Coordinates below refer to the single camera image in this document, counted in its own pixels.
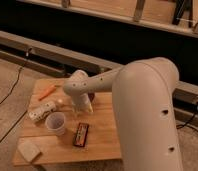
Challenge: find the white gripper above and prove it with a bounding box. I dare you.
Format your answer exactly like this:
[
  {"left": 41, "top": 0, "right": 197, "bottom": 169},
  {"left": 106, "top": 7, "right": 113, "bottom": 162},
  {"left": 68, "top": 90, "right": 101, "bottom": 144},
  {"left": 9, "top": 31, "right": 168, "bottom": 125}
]
[{"left": 71, "top": 94, "right": 93, "bottom": 114}]

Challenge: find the dark ceramic bowl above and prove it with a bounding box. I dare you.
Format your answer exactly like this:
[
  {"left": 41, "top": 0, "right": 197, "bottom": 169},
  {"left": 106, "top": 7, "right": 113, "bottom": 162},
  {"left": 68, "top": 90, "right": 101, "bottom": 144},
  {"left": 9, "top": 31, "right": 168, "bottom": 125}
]
[{"left": 88, "top": 93, "right": 95, "bottom": 102}]

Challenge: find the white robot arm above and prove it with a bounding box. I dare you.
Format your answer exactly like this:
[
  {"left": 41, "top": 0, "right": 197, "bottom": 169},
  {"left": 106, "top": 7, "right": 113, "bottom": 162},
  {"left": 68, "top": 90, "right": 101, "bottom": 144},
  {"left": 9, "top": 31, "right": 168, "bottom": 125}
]
[{"left": 63, "top": 57, "right": 183, "bottom": 171}]

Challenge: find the black red rectangular case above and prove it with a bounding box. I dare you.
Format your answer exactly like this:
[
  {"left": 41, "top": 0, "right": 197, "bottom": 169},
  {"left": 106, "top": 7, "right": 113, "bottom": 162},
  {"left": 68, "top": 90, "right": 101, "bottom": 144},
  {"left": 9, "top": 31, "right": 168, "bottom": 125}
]
[{"left": 73, "top": 123, "right": 89, "bottom": 147}]

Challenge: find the white plastic cup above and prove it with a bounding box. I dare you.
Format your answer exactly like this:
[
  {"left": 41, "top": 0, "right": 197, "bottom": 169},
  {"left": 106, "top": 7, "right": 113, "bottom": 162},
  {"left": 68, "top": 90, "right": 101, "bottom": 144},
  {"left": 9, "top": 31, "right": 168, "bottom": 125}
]
[{"left": 45, "top": 112, "right": 66, "bottom": 136}]

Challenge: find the orange carrot toy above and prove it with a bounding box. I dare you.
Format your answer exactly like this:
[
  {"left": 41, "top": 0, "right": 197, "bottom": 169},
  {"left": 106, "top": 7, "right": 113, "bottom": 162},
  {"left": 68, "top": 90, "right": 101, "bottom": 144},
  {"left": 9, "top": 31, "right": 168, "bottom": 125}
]
[{"left": 38, "top": 85, "right": 56, "bottom": 101}]

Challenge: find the beige sponge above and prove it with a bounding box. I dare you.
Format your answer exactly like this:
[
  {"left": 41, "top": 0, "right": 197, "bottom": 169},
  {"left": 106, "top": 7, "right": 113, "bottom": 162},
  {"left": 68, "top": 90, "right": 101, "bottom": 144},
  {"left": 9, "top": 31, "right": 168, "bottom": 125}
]
[{"left": 18, "top": 140, "right": 41, "bottom": 162}]

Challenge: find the black cable on floor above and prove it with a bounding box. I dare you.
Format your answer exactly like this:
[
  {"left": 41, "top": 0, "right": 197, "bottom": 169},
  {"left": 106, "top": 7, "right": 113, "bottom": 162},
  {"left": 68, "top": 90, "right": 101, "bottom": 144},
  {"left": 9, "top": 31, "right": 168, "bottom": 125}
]
[{"left": 0, "top": 48, "right": 34, "bottom": 152}]

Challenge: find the black cable at right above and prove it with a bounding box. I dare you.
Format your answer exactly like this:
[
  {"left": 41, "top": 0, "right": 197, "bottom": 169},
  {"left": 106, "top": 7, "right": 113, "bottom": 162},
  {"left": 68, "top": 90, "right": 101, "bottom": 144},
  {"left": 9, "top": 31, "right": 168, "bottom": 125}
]
[{"left": 176, "top": 99, "right": 198, "bottom": 141}]

